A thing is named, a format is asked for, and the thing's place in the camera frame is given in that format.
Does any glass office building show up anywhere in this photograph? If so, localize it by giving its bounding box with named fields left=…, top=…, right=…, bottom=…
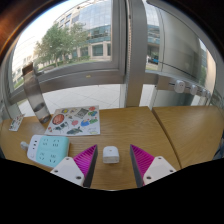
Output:
left=54, top=0, right=113, bottom=63

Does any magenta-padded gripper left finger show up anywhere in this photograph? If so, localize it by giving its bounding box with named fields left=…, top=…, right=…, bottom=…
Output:
left=49, top=144, right=99, bottom=189

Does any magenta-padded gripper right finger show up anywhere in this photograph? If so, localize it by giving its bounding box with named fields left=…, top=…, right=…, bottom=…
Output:
left=129, top=144, right=177, bottom=189

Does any small colourful sticker sheet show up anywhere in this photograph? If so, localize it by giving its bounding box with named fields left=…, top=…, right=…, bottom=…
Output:
left=8, top=113, right=26, bottom=132

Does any large colourful sticker sheet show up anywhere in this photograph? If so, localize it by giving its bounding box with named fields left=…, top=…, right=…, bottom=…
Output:
left=44, top=105, right=101, bottom=137

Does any green tree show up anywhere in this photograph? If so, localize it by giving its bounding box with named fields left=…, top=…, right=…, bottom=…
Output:
left=34, top=23, right=89, bottom=67

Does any small white charger block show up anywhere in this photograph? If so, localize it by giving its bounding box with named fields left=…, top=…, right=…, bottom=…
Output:
left=102, top=145, right=120, bottom=165

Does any white and mint power strip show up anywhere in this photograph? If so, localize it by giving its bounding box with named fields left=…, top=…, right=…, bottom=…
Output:
left=19, top=134, right=71, bottom=169

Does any grey window frame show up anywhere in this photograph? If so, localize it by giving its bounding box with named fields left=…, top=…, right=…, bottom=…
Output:
left=0, top=0, right=224, bottom=116

